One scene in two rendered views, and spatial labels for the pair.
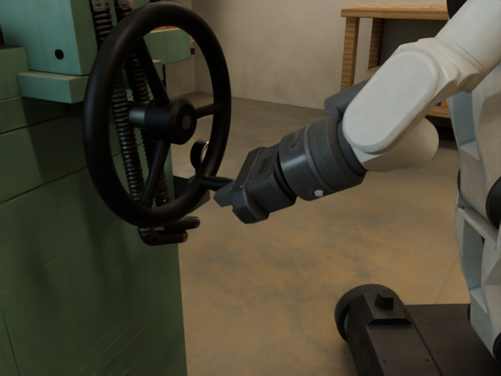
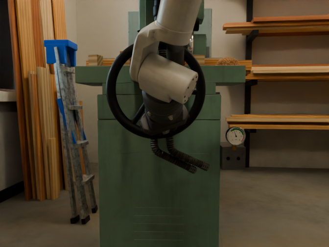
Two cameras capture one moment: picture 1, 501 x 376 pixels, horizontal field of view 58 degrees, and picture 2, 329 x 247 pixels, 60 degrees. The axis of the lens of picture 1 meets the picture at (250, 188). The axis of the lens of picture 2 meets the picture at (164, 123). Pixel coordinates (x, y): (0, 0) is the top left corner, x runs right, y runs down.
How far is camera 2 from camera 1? 0.72 m
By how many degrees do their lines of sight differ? 64
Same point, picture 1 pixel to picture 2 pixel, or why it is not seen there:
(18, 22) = not seen: hidden behind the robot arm
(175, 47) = (231, 74)
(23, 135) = (132, 97)
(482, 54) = (158, 17)
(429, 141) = (171, 79)
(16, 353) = (109, 182)
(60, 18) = not seen: hidden behind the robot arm
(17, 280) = (117, 152)
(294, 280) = not seen: outside the picture
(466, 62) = (153, 24)
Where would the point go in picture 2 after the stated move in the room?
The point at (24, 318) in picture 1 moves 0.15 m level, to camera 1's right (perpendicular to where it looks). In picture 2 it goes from (116, 170) to (130, 180)
